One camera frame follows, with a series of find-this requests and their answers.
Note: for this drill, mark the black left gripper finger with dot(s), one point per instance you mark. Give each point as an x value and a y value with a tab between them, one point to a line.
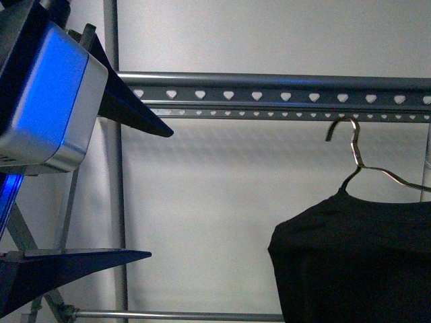
26	275

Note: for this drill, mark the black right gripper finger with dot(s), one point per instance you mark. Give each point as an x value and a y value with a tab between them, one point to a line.
120	104

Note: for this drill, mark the silver wire clothes hanger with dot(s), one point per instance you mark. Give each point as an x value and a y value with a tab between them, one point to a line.
360	165

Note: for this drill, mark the black printed t-shirt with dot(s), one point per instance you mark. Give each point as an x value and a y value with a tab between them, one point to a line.
349	260

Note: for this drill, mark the grey metal drying rack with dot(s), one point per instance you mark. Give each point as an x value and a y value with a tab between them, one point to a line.
250	89

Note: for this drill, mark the silver blue camera box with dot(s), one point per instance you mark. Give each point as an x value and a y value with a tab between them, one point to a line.
51	90

